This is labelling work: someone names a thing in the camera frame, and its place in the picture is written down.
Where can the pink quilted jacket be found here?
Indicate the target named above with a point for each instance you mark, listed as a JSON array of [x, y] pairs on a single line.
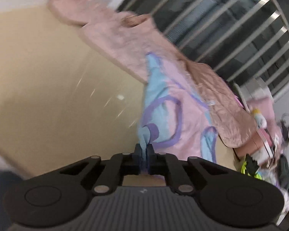
[[125, 38]]

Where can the steel window guard rail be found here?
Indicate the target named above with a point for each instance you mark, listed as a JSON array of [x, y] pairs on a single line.
[[240, 40]]

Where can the pink blue purple garment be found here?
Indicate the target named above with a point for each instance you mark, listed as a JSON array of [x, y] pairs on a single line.
[[175, 119]]

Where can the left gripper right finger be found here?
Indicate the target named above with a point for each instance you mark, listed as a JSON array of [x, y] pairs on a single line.
[[170, 167]]

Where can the stack of white boxes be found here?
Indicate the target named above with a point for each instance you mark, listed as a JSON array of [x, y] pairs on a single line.
[[255, 89]]

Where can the black bag with handles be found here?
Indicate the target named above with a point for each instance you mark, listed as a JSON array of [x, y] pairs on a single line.
[[284, 125]]

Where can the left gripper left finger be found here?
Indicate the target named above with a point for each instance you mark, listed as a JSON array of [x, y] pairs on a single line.
[[113, 171]]

